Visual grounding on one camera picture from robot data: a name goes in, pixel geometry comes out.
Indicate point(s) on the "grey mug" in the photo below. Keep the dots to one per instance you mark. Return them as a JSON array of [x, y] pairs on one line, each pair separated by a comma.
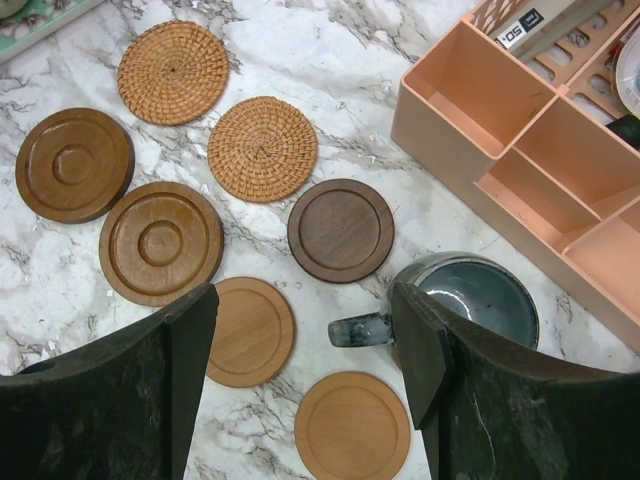
[[471, 286]]

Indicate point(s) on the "light brown wooden coaster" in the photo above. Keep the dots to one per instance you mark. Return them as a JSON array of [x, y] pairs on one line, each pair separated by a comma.
[[352, 425]]

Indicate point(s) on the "woven rattan coaster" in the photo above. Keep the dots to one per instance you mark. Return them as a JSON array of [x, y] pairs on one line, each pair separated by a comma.
[[262, 149], [173, 73]]

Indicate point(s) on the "brown ringed wooden coaster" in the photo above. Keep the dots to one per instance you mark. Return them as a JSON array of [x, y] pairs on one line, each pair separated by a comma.
[[74, 165]]

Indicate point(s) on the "black grey marker pen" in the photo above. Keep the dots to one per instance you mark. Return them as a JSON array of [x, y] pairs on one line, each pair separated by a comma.
[[538, 24]]

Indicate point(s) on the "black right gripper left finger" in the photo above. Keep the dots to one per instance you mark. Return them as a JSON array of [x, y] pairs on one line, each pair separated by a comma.
[[121, 407]]

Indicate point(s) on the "peach plastic file organizer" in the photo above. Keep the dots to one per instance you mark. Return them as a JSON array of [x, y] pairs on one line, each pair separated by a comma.
[[519, 151]]

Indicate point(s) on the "green serving tray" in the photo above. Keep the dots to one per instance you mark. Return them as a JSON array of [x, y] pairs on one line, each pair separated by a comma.
[[36, 20]]

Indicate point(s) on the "dark walnut coaster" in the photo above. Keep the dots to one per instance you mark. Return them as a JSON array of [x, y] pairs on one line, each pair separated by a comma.
[[340, 231]]

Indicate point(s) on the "white blue packet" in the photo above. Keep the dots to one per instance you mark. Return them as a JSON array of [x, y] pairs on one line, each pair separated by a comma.
[[627, 74]]

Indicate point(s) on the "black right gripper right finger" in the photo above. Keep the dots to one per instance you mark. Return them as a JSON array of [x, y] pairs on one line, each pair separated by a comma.
[[490, 408]]

